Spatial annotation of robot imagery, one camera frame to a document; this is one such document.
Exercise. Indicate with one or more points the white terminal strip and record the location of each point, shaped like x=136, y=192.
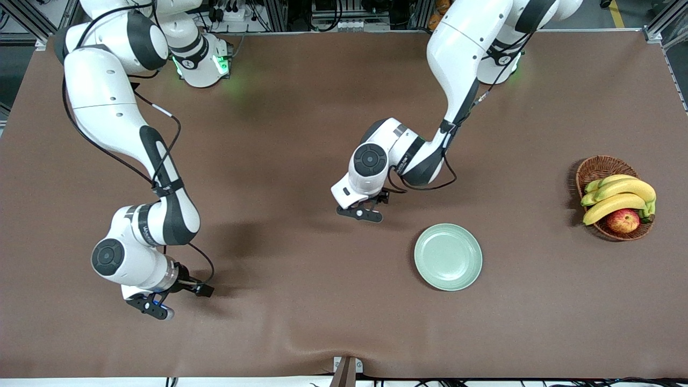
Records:
x=360, y=24

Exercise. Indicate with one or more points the pale green round plate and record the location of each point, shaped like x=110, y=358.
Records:
x=448, y=257

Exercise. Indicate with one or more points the brown table cover mat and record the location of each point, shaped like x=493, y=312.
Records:
x=269, y=322

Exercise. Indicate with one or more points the red yellow apple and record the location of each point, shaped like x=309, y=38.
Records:
x=623, y=221

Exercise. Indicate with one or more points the aluminium frame post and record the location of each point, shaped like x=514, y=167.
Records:
x=422, y=16
x=277, y=16

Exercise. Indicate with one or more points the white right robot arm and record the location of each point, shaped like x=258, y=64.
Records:
x=102, y=91

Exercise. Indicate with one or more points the aluminium frame strut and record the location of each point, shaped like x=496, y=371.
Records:
x=27, y=19
x=664, y=19

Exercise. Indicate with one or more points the white power strip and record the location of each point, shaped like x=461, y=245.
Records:
x=234, y=15

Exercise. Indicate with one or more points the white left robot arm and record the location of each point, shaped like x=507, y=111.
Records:
x=462, y=54

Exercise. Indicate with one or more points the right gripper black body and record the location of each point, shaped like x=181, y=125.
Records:
x=185, y=284

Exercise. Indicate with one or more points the brown wicker basket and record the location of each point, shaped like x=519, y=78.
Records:
x=596, y=172

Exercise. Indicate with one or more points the grey perforated side rail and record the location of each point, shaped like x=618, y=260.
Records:
x=681, y=59

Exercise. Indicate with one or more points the yellow banana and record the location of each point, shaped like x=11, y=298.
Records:
x=613, y=179
x=613, y=204
x=587, y=200
x=629, y=187

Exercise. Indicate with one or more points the camera mount post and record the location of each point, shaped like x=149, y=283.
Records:
x=345, y=376

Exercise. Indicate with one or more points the pile of orange bread rolls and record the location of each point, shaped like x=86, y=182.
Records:
x=436, y=16

